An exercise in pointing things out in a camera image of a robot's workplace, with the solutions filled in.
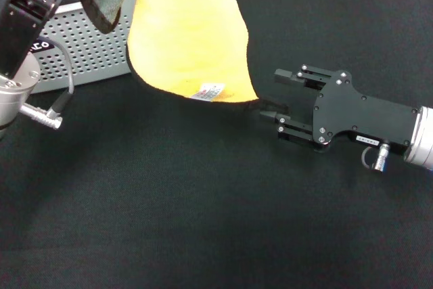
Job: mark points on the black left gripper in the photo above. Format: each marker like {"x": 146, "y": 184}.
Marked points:
{"x": 20, "y": 32}

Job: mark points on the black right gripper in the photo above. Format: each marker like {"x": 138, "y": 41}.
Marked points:
{"x": 358, "y": 113}

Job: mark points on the grey perforated storage box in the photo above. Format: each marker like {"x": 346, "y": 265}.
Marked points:
{"x": 88, "y": 52}

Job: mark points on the yellow and grey towel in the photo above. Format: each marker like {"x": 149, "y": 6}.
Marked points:
{"x": 182, "y": 32}

